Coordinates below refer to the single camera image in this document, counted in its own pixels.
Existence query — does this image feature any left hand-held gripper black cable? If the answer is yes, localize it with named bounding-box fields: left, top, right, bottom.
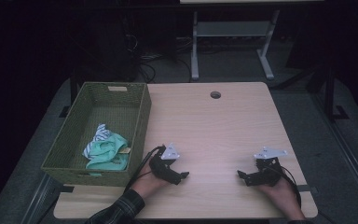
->
left=124, top=145, right=166, bottom=193

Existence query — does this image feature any tangle of floor cables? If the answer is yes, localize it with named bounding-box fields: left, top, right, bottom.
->
left=130, top=34, right=194, bottom=83

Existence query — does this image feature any green woven basket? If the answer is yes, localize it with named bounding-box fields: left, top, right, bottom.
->
left=40, top=81, right=153, bottom=188

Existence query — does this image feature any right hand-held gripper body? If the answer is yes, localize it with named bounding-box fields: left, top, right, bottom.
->
left=254, top=147, right=288, bottom=188

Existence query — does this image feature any right hand-held gripper black cable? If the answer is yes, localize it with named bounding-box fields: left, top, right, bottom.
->
left=271, top=166, right=303, bottom=209

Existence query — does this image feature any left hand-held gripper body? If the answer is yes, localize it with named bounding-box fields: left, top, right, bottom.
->
left=148, top=142, right=182, bottom=185

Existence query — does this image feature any metal floor rail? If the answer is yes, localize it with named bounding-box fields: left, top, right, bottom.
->
left=310, top=92, right=358, bottom=216
left=20, top=174, right=63, bottom=224

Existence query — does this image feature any grey tape strip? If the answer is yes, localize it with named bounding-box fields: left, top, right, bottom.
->
left=297, top=184, right=319, bottom=194

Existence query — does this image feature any mint green striped garment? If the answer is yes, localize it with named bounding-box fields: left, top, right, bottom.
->
left=82, top=123, right=131, bottom=172

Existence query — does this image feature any person's right hand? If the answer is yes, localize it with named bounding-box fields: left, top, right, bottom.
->
left=256, top=176, right=300, bottom=210

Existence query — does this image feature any person's left hand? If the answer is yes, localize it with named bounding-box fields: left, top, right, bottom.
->
left=131, top=161, right=171, bottom=200

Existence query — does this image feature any grey metal table frame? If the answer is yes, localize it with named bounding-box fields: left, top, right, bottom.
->
left=190, top=9, right=281, bottom=81

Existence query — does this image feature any hand-held gripper black cable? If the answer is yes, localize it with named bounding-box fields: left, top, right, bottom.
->
left=124, top=145, right=166, bottom=193
left=271, top=166, right=303, bottom=209

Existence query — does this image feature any black metal stand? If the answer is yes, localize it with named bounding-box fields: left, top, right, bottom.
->
left=321, top=59, right=350, bottom=122
left=58, top=71, right=79, bottom=119

